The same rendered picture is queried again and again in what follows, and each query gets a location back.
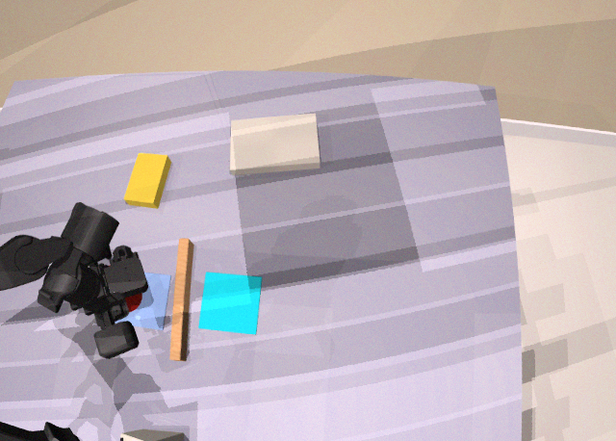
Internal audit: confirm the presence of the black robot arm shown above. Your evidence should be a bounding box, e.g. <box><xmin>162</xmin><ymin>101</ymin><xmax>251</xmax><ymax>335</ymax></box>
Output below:
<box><xmin>0</xmin><ymin>202</ymin><xmax>148</xmax><ymax>441</ymax></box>

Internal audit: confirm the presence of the red cup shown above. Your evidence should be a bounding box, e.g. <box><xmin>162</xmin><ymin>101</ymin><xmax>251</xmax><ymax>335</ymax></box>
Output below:
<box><xmin>125</xmin><ymin>294</ymin><xmax>142</xmax><ymax>312</ymax></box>

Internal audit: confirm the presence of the yellow flat block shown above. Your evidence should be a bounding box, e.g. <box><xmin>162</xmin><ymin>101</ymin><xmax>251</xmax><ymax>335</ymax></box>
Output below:
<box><xmin>124</xmin><ymin>153</ymin><xmax>171</xmax><ymax>209</ymax></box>

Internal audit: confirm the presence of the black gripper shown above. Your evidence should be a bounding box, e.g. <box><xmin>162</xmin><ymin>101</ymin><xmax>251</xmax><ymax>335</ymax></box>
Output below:
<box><xmin>70</xmin><ymin>245</ymin><xmax>139</xmax><ymax>359</ymax></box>

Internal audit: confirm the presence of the orange wooden bar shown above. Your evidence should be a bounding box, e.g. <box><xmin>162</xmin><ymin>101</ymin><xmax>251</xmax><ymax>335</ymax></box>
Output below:
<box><xmin>169</xmin><ymin>239</ymin><xmax>194</xmax><ymax>361</ymax></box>

